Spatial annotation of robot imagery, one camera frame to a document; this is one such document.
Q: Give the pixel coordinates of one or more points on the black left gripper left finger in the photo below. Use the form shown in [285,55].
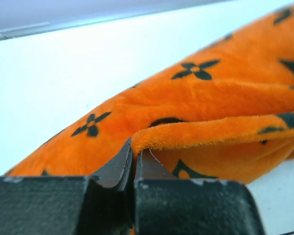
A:
[96,204]

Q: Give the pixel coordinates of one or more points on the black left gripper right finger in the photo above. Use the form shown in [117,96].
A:
[166,205]

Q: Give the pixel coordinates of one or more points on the orange black-patterned pillowcase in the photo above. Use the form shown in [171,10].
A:
[224,112]

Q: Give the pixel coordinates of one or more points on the aluminium back rail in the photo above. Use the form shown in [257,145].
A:
[21,31]

